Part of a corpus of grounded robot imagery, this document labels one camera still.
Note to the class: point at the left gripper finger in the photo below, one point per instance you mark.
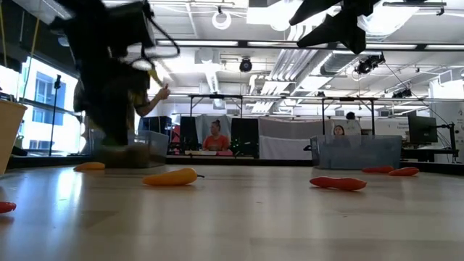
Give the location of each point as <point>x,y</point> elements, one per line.
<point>117,133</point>
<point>100,132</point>

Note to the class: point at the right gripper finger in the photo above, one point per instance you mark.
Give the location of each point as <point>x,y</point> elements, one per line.
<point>337,30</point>
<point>320,9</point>

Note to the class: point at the orange toy chili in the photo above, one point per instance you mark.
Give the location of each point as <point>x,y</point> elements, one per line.
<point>170,177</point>
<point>89,166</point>

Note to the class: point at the red toy chili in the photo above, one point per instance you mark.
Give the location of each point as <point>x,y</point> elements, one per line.
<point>404,171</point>
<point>339,183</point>
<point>5,207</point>
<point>377,169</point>

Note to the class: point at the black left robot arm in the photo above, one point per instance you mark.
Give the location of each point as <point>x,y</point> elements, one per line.
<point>108,21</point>

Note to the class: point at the grey plastic bin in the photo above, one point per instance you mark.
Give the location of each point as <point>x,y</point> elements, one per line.
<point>156,145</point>
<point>357,154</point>

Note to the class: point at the black ceiling spotlight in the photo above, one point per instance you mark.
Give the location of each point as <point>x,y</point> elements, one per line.
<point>402,93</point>
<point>368,65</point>

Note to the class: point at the person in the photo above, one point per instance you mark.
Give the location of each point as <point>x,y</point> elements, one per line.
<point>154,103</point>
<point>339,130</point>
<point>216,142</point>

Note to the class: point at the black floor stand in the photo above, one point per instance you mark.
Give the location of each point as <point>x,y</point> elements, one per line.
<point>57,82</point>

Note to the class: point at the grey hanging curtain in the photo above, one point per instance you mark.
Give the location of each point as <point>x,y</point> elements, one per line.
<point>286,145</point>

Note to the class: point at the black office desk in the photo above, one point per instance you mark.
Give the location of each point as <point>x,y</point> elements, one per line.
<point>427,152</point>

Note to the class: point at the black dome camera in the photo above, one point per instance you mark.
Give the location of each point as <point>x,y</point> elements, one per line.
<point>245,66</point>

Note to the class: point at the black station frame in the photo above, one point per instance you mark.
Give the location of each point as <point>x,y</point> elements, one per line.
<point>217,96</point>

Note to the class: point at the black metal rig frame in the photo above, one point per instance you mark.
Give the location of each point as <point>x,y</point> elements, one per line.
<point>239,161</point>

